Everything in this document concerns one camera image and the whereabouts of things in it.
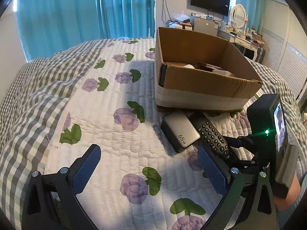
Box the black remote control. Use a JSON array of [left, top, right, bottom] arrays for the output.
[[188, 112, 239, 160]]

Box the white charger cube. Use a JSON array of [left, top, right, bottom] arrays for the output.
[[212, 69, 235, 77]]

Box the grey power bank charger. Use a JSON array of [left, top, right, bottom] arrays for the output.
[[160, 111, 200, 153]]

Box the red patterned box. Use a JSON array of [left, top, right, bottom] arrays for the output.
[[195, 62, 223, 72]]

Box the white handheld massager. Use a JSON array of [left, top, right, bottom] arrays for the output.
[[183, 64, 195, 69]]

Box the person's right hand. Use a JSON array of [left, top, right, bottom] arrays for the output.
[[274, 174, 301, 211]]

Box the white floral quilt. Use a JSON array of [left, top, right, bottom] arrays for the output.
[[45, 39, 221, 229]]

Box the white vanity table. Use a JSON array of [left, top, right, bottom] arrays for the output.
[[217, 30, 265, 63]]

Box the brown cardboard box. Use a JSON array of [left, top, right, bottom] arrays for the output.
[[154, 27, 262, 111]]

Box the white louvered wardrobe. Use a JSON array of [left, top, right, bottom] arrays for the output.
[[261, 0, 306, 101]]

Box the silver mini fridge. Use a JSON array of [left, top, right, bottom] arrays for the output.
[[193, 17, 218, 36]]

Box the oval vanity mirror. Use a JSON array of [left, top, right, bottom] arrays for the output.
[[230, 4, 248, 29]]

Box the white suitcase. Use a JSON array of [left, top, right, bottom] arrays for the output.
[[168, 22, 193, 31]]

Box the blue curtain by wardrobe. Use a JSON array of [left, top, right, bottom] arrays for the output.
[[236, 0, 265, 33]]

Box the large blue curtain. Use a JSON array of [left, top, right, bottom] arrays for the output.
[[17, 0, 155, 61]]

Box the black wall television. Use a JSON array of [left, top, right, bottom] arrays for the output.
[[191, 0, 230, 17]]

